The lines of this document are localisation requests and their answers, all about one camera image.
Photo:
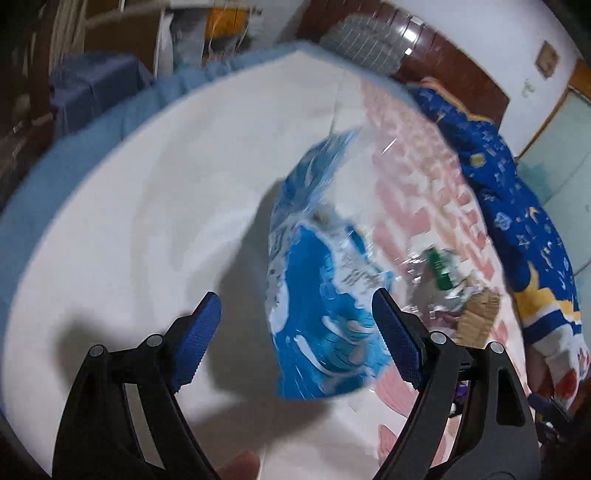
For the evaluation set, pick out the clear wrapper with green label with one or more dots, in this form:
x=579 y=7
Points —
x=438 y=272

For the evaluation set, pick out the dark wooden cabinet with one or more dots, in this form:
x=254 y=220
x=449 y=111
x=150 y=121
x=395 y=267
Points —
x=23 y=92

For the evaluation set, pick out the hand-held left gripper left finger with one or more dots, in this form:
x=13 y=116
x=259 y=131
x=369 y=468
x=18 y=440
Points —
x=198 y=341

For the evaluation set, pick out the blue plastic packaging bag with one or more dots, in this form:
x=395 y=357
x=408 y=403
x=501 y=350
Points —
x=314 y=277

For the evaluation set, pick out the small framed wall picture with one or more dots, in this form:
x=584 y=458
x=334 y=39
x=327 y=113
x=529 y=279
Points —
x=547 y=54

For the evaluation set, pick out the grey checkered pillow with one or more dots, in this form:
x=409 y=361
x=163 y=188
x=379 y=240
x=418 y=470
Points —
x=364 y=44

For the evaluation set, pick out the dark wooden headboard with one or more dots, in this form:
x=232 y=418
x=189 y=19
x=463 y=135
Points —
x=457 y=69

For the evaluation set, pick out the white pink-patterned bed sheet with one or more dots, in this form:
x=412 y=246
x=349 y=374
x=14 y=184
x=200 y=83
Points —
x=161 y=207

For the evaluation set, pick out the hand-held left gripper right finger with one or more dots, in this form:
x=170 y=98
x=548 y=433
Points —
x=397 y=341

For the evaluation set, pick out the light blue mattress cover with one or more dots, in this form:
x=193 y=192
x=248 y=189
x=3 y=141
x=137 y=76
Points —
x=69 y=161

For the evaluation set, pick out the blue star-printed blanket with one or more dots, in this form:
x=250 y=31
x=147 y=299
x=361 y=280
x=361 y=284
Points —
x=508 y=184

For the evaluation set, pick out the dark blue cloth cover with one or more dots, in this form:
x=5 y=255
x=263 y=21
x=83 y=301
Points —
x=97 y=87

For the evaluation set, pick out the orange bag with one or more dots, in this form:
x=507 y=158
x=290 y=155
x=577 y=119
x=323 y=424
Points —
x=226 y=21

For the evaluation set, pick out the wooden door frame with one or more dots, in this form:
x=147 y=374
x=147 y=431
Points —
x=549 y=115

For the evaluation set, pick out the person's left hand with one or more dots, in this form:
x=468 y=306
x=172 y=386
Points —
x=240 y=466

